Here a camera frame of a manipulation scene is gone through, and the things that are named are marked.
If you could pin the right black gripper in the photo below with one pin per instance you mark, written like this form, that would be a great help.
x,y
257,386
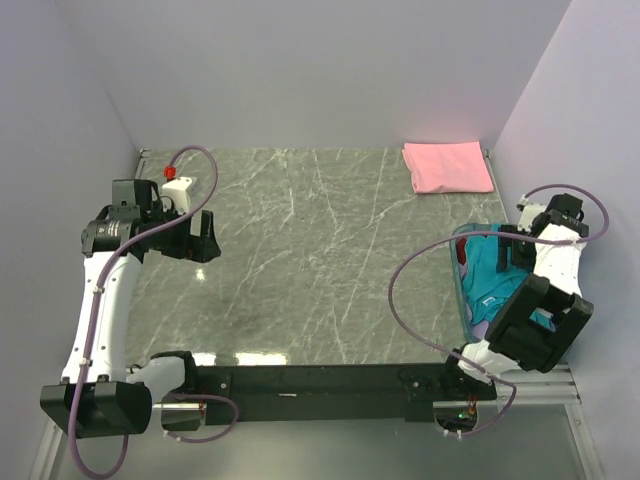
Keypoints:
x,y
517,259

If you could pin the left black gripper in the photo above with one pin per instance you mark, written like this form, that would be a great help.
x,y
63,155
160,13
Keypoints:
x,y
199,248

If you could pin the teal t shirt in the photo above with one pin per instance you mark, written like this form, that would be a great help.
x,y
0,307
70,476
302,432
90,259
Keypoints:
x,y
487,290

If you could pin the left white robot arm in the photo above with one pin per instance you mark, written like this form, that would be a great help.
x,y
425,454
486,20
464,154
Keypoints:
x,y
97,396

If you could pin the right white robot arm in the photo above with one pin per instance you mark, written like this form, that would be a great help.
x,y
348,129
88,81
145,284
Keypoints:
x,y
520,289

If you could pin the teal plastic laundry basket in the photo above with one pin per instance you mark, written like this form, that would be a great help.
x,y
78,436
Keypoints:
x,y
458,294

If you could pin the red t shirt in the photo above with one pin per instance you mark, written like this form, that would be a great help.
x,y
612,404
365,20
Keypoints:
x,y
460,248

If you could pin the lavender t shirt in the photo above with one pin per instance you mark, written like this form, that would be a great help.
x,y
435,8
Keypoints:
x,y
476,330

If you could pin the folded pink t shirt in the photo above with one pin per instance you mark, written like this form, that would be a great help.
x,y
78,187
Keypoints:
x,y
447,168

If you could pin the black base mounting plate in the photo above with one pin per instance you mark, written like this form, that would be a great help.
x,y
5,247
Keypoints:
x,y
338,392

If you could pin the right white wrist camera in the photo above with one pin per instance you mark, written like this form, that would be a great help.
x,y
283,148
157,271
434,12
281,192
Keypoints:
x,y
529,210

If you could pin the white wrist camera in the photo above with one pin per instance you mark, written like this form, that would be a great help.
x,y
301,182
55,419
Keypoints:
x,y
178,194
529,210

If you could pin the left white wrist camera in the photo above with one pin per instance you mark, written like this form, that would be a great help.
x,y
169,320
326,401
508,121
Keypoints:
x,y
178,194

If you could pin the aluminium frame rail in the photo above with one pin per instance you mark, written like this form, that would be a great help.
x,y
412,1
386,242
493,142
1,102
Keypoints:
x,y
557,387

